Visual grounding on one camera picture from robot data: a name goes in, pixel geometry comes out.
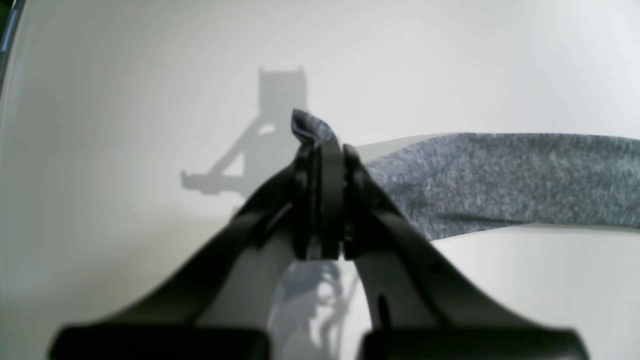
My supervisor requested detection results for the grey long-sleeve T-shirt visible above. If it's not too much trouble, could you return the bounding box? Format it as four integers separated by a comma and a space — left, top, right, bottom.
291, 108, 640, 261

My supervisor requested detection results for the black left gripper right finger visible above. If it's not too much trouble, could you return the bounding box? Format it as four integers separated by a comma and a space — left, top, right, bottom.
320, 143, 589, 360

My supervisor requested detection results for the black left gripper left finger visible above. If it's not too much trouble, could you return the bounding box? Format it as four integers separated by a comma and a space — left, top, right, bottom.
48, 145, 321, 360

